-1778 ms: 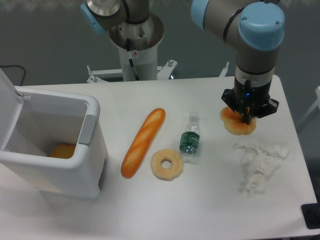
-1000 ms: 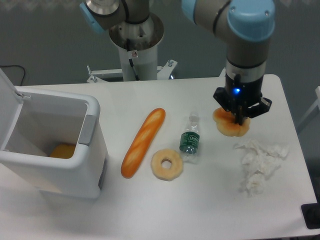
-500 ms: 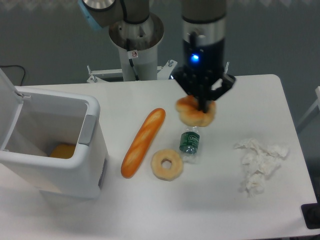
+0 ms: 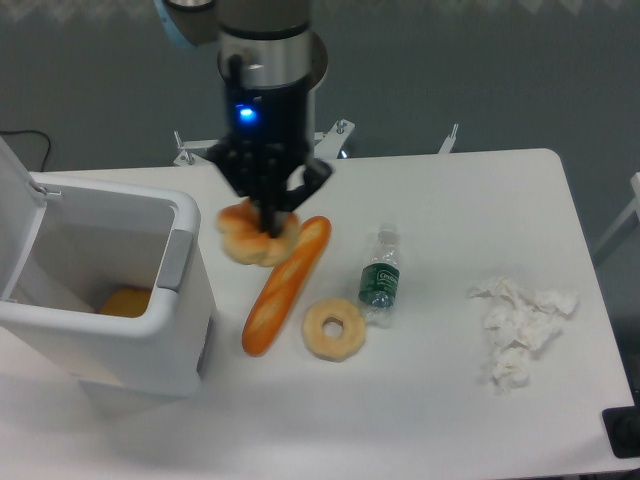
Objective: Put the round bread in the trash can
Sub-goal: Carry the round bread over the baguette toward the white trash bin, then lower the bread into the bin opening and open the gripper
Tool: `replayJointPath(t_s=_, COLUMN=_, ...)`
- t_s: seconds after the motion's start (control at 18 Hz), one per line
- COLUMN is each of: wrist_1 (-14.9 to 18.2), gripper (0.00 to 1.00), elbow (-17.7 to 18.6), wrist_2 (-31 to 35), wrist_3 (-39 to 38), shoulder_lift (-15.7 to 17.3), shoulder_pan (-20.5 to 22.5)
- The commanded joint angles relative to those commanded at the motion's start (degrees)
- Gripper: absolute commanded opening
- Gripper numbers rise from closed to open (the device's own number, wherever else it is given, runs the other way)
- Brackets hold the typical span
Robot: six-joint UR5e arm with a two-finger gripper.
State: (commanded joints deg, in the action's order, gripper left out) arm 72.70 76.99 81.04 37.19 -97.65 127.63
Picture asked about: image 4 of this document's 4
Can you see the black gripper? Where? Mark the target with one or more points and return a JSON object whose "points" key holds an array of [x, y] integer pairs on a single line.
{"points": [[266, 155]]}

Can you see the round flower-shaped bread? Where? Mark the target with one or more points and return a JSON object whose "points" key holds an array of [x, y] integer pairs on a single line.
{"points": [[245, 243]]}

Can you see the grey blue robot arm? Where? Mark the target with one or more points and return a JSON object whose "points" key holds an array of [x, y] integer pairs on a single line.
{"points": [[270, 61]]}

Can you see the white trash can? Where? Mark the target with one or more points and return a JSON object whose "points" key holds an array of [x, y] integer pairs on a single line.
{"points": [[96, 238]]}

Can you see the yellow object inside can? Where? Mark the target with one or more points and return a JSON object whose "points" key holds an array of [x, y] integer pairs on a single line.
{"points": [[126, 302]]}

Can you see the white trash can lid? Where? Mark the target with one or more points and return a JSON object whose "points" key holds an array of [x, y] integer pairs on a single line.
{"points": [[23, 206]]}

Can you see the long orange baguette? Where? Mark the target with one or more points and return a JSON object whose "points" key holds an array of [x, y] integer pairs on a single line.
{"points": [[283, 287]]}

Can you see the green label plastic bottle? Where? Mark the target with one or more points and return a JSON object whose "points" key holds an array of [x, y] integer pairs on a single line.
{"points": [[379, 279]]}

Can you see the crumpled white paper tissue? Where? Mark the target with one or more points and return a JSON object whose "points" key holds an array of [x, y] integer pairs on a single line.
{"points": [[518, 326]]}

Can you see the white furniture leg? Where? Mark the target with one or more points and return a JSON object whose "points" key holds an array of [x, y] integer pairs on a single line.
{"points": [[620, 229]]}

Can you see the black device at edge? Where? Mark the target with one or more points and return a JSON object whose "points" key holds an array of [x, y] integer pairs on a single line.
{"points": [[622, 428]]}

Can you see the white metal base frame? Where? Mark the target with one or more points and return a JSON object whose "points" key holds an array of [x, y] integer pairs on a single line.
{"points": [[327, 145]]}

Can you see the pale ring donut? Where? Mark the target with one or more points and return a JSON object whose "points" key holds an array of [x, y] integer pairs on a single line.
{"points": [[333, 329]]}

